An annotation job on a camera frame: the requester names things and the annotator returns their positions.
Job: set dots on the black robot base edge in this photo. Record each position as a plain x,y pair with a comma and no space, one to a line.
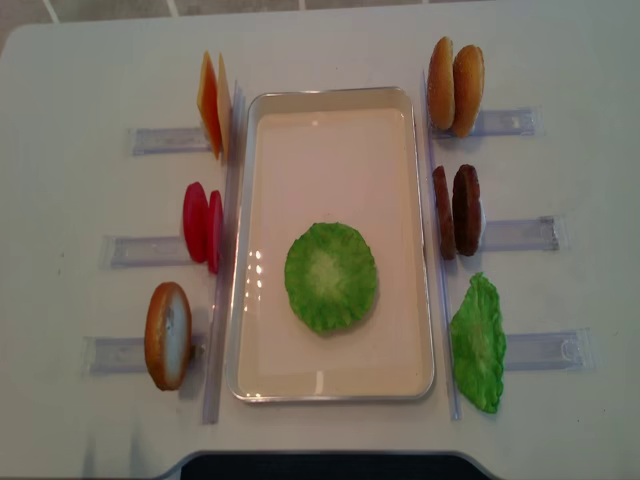
329,466

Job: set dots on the green lettuce leaf in holder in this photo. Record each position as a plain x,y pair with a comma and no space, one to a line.
479,345

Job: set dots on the clear holder for patties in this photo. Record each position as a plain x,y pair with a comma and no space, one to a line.
546,233

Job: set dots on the clear acrylic rail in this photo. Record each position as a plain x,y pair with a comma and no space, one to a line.
225,277
441,275

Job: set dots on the clear holder for lettuce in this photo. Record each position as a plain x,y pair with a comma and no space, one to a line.
569,350

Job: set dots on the white rectangular tray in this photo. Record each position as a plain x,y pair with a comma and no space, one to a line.
346,156

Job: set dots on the right clear acrylic rail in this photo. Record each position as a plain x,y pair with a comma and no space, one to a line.
441,275

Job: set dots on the sesame bun top slice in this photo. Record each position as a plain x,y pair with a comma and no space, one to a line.
440,85

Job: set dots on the green lettuce leaf on tray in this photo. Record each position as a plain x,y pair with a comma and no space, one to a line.
330,276

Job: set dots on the clear holder for tomato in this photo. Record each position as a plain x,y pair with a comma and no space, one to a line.
119,252

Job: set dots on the orange cheese slice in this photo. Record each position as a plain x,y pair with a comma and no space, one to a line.
207,104

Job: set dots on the clear holder for buns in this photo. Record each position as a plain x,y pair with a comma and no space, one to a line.
522,121

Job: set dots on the clear holder for cheese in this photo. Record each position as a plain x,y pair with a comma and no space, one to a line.
152,141

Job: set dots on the clear holder for bread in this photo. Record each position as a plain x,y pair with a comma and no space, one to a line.
110,356

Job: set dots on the golden bun slice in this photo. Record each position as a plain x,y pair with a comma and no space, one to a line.
469,76

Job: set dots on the outer brown meat patty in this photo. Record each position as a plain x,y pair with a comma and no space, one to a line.
467,212

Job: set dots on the inner brown meat patty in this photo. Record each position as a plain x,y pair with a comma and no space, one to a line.
445,218

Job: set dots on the red tomato slice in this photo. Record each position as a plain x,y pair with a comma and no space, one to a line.
194,215
215,223

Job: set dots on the pale yellow cheese slice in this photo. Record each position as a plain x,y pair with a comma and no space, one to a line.
224,107

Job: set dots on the left clear acrylic rail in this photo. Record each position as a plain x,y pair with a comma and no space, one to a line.
225,277

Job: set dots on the brown meat patty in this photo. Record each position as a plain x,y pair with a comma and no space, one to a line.
445,218
467,212

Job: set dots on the bread bun slice left holder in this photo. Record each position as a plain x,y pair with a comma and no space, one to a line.
167,339

